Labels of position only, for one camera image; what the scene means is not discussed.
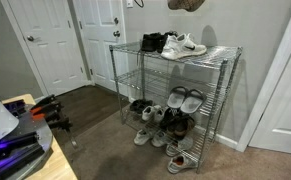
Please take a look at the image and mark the white Nike sneaker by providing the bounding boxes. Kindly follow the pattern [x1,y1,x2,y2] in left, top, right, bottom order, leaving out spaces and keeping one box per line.
[161,33,207,60]

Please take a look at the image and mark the grey sneaker orange insole rack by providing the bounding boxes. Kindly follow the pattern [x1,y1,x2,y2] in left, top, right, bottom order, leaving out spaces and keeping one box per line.
[166,137,193,157]

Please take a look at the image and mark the dark grey shoe pair member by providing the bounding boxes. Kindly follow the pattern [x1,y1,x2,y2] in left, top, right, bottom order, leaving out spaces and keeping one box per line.
[130,99,145,114]

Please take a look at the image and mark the white sneaker blue insole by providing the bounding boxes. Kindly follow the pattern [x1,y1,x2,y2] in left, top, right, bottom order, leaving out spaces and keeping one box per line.
[142,105,161,121]

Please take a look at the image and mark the white sneaker bottom shelf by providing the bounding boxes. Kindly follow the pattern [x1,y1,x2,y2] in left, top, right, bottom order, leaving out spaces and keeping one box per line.
[154,107,167,123]

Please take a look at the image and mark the black striped sneaker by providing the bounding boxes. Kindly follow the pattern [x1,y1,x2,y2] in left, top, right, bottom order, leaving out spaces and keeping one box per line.
[159,108,175,130]

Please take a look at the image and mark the white grey sneaker floor left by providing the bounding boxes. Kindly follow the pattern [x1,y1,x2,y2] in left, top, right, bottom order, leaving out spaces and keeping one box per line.
[134,129,153,145]

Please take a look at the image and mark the white grey sneaker floor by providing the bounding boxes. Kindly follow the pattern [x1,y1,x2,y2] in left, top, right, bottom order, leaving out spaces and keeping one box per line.
[134,129,153,145]
[151,131,170,147]

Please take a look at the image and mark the black shoe left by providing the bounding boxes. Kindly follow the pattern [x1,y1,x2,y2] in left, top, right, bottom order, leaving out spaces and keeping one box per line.
[141,33,161,52]

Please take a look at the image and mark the black shoe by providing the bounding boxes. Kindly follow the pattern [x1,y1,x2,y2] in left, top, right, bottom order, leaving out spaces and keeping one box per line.
[157,31,178,53]
[141,33,161,52]

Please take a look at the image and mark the dark brown shoe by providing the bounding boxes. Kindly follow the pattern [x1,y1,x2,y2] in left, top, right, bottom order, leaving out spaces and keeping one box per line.
[167,116,195,140]

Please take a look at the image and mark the right grey black slide sandal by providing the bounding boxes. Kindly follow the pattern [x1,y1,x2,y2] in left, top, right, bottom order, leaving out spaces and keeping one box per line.
[180,89,207,114]

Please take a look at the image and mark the white grey sneaker floor right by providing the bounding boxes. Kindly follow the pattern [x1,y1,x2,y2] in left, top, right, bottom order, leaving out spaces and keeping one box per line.
[151,131,170,147]

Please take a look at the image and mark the black shoe right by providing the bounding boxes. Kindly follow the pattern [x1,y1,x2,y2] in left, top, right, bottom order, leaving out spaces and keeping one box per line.
[157,31,178,53]

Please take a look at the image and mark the grey sneaker orange insole floor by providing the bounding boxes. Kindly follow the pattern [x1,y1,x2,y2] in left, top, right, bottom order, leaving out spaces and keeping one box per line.
[167,155,198,174]

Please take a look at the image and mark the white panel door middle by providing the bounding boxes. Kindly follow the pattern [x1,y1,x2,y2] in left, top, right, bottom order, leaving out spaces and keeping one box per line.
[73,0,128,96]

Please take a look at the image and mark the white panel door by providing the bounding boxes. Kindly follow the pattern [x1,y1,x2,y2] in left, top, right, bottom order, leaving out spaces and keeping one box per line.
[73,0,128,96]
[7,0,87,95]

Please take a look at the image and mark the brown patterned cushion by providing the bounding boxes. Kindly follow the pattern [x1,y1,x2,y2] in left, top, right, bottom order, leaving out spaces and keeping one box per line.
[168,0,205,12]

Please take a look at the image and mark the black orange clamp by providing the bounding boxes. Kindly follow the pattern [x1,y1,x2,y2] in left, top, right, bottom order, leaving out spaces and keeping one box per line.
[30,95,62,122]

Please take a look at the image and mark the white panel door left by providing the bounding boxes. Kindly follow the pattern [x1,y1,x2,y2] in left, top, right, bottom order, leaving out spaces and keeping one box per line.
[7,0,87,95]

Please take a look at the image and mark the wooden table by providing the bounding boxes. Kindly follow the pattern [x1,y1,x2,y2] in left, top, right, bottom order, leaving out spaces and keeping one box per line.
[1,93,79,180]

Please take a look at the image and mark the round door knob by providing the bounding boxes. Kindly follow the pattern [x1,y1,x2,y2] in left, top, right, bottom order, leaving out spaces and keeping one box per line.
[27,36,35,42]

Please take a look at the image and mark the white door right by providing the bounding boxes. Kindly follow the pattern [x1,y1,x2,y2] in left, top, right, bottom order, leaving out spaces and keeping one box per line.
[236,18,291,154]

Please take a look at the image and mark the chrome wire shoe rack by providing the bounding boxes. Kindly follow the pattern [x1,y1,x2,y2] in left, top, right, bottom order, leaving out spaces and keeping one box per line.
[109,42,242,174]

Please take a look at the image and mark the round metal robot base plate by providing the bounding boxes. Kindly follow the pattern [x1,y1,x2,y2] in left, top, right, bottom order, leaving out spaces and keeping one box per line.
[0,111,53,180]

